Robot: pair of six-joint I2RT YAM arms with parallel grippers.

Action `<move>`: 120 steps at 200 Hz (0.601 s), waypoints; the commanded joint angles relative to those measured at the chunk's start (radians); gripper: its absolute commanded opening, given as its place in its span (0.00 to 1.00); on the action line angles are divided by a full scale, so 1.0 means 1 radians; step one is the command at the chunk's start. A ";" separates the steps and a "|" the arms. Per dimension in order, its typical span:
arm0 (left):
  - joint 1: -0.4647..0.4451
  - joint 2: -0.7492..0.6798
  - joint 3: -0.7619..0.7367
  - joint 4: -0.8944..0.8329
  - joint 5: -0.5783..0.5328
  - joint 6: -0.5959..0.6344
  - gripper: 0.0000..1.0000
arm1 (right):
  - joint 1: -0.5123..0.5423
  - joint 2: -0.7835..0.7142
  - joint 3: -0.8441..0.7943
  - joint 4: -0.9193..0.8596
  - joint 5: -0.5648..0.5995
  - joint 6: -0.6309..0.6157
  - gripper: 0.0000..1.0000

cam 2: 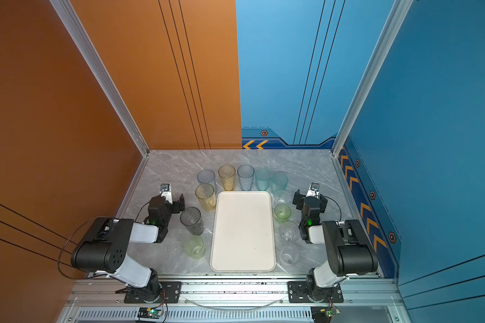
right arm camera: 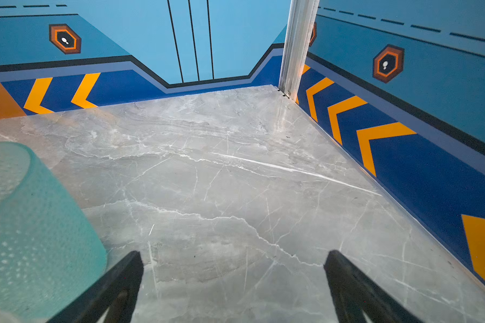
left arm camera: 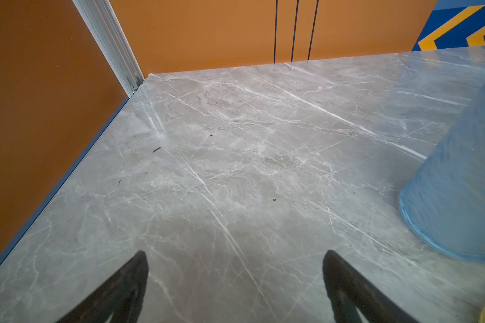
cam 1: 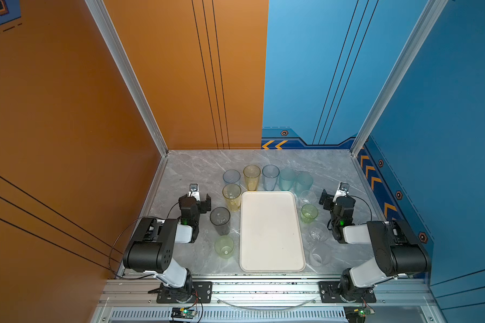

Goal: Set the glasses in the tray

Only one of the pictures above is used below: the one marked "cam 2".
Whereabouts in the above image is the small green faceted glass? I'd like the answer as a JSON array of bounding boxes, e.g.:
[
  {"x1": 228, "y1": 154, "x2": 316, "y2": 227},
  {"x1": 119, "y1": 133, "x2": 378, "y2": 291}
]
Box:
[{"x1": 274, "y1": 203, "x2": 292, "y2": 223}]

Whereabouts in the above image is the clear stemmed glass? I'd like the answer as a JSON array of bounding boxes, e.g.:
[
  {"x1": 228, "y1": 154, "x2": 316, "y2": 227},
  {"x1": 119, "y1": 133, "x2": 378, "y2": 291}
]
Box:
[{"x1": 279, "y1": 222, "x2": 300, "y2": 242}]

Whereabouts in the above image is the light green dotted cup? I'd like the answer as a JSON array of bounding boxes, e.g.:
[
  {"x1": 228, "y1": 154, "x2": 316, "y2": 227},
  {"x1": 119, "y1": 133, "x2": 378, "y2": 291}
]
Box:
[{"x1": 183, "y1": 236, "x2": 206, "y2": 259}]

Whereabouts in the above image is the clear plastic cup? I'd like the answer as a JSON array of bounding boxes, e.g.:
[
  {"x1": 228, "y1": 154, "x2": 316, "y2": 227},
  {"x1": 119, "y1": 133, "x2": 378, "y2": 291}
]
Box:
[{"x1": 280, "y1": 243, "x2": 300, "y2": 266}]

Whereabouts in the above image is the small clear faceted glass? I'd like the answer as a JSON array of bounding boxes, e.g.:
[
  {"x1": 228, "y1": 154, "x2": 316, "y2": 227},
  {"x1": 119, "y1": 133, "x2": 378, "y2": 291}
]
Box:
[{"x1": 273, "y1": 191, "x2": 293, "y2": 205}]

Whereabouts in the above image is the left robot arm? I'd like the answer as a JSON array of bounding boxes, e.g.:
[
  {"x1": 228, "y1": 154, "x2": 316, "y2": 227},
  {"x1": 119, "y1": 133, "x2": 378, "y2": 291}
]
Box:
[{"x1": 71, "y1": 192, "x2": 185, "y2": 304}]

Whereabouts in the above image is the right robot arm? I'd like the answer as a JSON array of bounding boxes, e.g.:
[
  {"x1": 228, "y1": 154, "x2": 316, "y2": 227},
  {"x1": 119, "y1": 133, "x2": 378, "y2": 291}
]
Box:
[{"x1": 292, "y1": 188, "x2": 379, "y2": 302}]

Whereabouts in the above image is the yellow tumbler near tray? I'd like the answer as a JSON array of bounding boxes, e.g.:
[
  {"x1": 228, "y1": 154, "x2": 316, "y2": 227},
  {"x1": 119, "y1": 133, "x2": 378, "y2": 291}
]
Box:
[{"x1": 195, "y1": 183, "x2": 216, "y2": 212}]

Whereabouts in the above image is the white rectangular tray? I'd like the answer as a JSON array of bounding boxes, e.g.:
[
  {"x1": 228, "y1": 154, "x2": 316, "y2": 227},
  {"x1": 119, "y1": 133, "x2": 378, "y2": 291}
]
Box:
[{"x1": 210, "y1": 191, "x2": 276, "y2": 273}]

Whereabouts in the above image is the dark smoky tumbler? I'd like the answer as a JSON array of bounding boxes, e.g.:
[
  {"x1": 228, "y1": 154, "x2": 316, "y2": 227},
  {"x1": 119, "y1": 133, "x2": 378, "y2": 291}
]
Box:
[{"x1": 180, "y1": 207, "x2": 204, "y2": 236}]

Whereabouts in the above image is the teal textured tumbler right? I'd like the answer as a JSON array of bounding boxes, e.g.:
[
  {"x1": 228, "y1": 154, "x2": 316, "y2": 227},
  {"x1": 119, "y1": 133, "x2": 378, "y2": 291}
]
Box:
[{"x1": 271, "y1": 172, "x2": 288, "y2": 193}]

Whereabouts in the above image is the teal textured tumbler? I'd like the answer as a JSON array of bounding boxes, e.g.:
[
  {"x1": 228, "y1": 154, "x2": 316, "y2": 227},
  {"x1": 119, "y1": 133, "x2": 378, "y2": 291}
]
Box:
[
  {"x1": 271, "y1": 172, "x2": 288, "y2": 193},
  {"x1": 255, "y1": 168, "x2": 272, "y2": 191}
]

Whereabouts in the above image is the grey-blue frosted tumbler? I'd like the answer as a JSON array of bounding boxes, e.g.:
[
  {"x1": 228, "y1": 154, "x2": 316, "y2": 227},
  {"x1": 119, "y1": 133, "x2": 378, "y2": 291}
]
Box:
[{"x1": 196, "y1": 170, "x2": 216, "y2": 198}]

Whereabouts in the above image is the teal textured tumbler left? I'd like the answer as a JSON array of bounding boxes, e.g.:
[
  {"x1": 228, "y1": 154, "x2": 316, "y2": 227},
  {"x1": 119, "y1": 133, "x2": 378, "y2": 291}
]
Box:
[{"x1": 255, "y1": 168, "x2": 272, "y2": 191}]

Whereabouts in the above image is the light blue clear tumbler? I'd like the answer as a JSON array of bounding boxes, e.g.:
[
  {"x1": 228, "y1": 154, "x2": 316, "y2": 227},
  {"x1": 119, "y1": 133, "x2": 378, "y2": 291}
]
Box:
[{"x1": 237, "y1": 164, "x2": 255, "y2": 191}]

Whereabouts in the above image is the amber tall tumbler back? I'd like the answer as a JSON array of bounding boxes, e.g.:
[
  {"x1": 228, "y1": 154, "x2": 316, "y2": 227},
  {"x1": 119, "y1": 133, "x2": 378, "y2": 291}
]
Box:
[{"x1": 218, "y1": 165, "x2": 236, "y2": 191}]

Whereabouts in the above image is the left green circuit board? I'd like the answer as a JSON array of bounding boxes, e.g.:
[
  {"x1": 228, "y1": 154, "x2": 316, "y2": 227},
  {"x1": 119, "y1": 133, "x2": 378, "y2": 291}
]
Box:
[{"x1": 136, "y1": 307, "x2": 165, "y2": 322}]

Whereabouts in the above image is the green circuit board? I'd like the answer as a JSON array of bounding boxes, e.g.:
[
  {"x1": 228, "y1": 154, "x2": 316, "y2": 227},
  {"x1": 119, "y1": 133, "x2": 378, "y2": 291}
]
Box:
[
  {"x1": 311, "y1": 307, "x2": 341, "y2": 323},
  {"x1": 136, "y1": 307, "x2": 165, "y2": 322}
]

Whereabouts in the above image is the right green circuit board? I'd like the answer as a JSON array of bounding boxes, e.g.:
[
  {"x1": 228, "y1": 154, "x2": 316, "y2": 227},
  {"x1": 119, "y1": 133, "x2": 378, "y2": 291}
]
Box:
[{"x1": 311, "y1": 307, "x2": 341, "y2": 323}]

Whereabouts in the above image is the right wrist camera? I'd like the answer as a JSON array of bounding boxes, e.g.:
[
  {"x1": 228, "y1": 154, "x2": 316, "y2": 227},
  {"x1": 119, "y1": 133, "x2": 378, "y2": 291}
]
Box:
[{"x1": 307, "y1": 182, "x2": 320, "y2": 199}]

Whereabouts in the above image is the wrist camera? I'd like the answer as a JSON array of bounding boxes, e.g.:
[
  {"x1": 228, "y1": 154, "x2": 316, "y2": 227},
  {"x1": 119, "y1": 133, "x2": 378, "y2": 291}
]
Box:
[
  {"x1": 307, "y1": 182, "x2": 320, "y2": 199},
  {"x1": 160, "y1": 184, "x2": 172, "y2": 204}
]

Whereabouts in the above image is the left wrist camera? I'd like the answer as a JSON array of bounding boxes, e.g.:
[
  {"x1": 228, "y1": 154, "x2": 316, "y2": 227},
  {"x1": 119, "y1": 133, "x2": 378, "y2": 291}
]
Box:
[{"x1": 160, "y1": 184, "x2": 172, "y2": 204}]

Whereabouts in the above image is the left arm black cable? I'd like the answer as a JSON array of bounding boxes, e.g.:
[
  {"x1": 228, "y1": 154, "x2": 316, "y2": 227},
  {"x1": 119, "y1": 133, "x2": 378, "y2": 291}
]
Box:
[{"x1": 57, "y1": 201, "x2": 151, "y2": 281}]

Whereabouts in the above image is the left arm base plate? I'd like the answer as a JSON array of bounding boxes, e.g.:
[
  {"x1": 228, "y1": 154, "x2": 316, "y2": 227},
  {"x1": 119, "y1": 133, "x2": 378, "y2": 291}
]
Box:
[{"x1": 124, "y1": 281, "x2": 182, "y2": 304}]

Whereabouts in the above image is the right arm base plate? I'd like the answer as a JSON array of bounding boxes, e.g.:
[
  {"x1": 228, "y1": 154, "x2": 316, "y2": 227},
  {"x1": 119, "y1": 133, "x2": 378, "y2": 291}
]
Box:
[{"x1": 287, "y1": 281, "x2": 344, "y2": 304}]

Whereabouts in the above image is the aluminium front rail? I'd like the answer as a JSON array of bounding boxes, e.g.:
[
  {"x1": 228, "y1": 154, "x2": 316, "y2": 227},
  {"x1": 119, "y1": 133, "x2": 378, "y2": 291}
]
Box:
[{"x1": 57, "y1": 275, "x2": 411, "y2": 322}]

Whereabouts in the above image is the right aluminium corner post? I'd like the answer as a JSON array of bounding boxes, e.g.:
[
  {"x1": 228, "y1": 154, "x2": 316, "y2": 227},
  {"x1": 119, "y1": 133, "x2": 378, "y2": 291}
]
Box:
[{"x1": 331, "y1": 0, "x2": 413, "y2": 157}]

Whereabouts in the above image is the aluminium corner post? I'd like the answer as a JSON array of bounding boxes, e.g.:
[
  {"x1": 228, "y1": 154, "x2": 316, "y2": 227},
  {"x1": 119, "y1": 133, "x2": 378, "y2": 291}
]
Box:
[
  {"x1": 50, "y1": 0, "x2": 150, "y2": 157},
  {"x1": 331, "y1": 0, "x2": 413, "y2": 157}
]

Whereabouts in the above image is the left aluminium corner post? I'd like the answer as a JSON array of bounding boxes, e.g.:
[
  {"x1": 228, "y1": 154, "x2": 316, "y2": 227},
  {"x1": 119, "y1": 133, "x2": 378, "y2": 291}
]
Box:
[{"x1": 50, "y1": 0, "x2": 150, "y2": 157}]

